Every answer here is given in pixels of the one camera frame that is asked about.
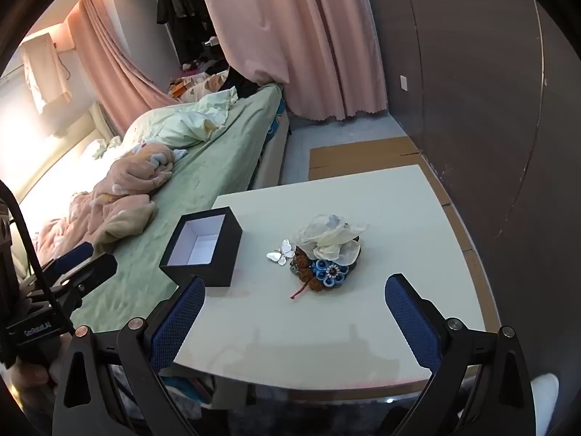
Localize wide pink curtain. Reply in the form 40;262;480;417
193;0;390;122

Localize black garment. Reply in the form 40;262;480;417
226;65;274;99

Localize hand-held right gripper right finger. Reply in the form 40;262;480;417
383;272;536;436

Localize person's left hand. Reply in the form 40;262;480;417
11;363;53;390

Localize dark hanging clothes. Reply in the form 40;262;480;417
155;0;219;67

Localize brown bead bracelet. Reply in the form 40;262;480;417
290;243;362;292

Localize black cable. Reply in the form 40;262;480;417
0;181;76;333

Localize white butterfly brooch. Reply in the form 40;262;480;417
266;239;294;266

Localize bed with green sheet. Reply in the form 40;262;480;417
18;84;291;328

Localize cream printed pillow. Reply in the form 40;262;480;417
179;74;228;101

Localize white square table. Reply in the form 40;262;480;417
362;0;581;373

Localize brown cardboard sheet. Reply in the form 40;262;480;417
309;136;478;256

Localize light green quilt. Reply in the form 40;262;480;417
122;87;240;150

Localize black jewelry box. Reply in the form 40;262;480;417
159;206;243;288

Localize pink fleece blanket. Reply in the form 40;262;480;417
35;142;179;259

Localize white fabric flower hairpiece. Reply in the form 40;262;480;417
294;212;370;265

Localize draped pink curtain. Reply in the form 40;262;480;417
64;0;183;136

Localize blue flower brooch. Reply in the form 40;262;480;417
310;259;350;290

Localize red knotted string ornament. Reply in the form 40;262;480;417
289;279;319;301

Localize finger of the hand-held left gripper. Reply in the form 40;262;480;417
34;253;119;310
43;242;94;278

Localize teal patterned cloth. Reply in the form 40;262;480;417
161;370;215;407

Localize white hanging cloth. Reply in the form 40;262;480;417
20;33;73;115

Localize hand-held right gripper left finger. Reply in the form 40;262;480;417
52;275;207;436

